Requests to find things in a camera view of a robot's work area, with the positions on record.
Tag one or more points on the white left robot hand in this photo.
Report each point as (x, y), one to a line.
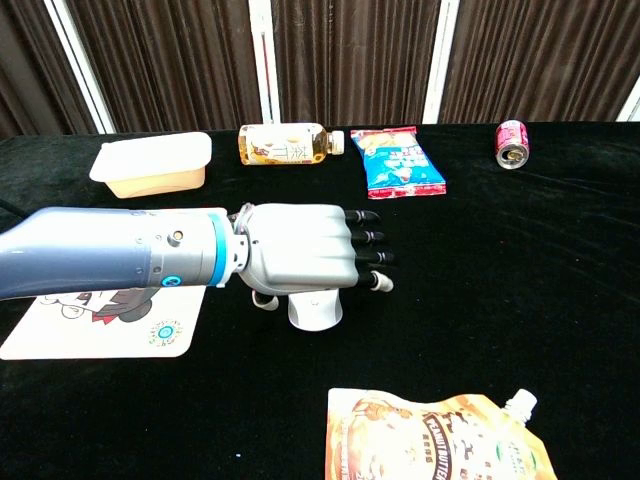
(300, 245)

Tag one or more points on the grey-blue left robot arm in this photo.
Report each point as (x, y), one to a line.
(110, 252)

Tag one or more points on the cartoon print mouse pad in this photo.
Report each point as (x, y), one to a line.
(115, 325)

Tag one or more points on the amber tea bottle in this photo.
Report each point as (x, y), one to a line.
(285, 145)

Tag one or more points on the blue red chips bag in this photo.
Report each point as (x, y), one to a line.
(397, 162)

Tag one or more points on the white lidded lunch box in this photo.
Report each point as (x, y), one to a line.
(150, 165)

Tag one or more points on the brown pleated curtain panel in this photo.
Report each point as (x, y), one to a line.
(170, 60)
(355, 60)
(30, 75)
(540, 55)

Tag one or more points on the black velvet tablecloth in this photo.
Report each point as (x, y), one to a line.
(500, 280)

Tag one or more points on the peanut butter spout pouch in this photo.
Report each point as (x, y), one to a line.
(430, 440)

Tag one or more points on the red soda can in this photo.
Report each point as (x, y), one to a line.
(512, 145)

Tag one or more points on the white metal frame post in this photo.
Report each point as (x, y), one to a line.
(440, 60)
(80, 65)
(264, 60)
(631, 100)

